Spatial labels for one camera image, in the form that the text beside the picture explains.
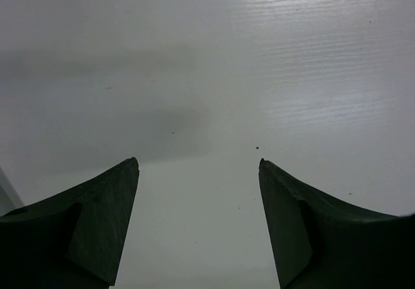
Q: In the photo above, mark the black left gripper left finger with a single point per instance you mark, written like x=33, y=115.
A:
x=74, y=239

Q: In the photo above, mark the aluminium table edge rail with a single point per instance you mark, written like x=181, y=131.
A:
x=10, y=199

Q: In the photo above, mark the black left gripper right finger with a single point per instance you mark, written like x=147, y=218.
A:
x=319, y=241

